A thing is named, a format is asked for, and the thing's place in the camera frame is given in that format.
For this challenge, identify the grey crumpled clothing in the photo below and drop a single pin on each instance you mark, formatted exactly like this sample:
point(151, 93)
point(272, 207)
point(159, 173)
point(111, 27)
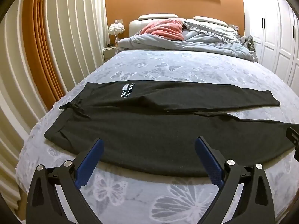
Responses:
point(249, 42)

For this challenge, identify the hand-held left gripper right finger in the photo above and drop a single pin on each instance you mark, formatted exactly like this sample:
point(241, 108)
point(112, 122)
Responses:
point(209, 161)

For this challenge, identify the white wardrobe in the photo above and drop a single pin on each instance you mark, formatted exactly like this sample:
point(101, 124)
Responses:
point(271, 28)

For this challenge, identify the white pleated curtain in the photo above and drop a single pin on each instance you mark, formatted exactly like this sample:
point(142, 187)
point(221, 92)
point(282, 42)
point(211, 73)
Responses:
point(79, 28)

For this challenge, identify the black pants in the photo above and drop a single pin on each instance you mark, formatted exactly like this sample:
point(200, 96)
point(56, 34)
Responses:
point(140, 133)

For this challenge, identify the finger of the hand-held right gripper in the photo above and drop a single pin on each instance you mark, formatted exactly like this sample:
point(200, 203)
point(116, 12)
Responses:
point(293, 135)

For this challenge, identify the white flower lamp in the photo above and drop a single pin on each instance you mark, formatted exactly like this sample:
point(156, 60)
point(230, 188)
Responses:
point(115, 29)

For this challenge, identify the orange curtain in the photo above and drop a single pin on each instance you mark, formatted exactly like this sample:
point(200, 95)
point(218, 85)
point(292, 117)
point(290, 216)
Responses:
point(39, 39)

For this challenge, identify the pink blanket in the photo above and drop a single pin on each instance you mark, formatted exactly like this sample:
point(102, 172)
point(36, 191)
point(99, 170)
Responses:
point(163, 29)

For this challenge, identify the grey ruffled duvet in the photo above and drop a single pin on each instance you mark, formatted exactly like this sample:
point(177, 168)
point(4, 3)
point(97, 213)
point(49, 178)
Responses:
point(163, 43)

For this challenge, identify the bed with butterfly bedspread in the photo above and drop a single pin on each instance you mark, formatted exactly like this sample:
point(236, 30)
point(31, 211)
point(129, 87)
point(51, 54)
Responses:
point(163, 67)

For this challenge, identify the white nightstand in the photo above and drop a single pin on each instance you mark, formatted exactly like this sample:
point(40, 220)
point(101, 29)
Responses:
point(109, 52)

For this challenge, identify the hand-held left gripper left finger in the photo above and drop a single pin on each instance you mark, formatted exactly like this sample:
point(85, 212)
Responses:
point(91, 160)

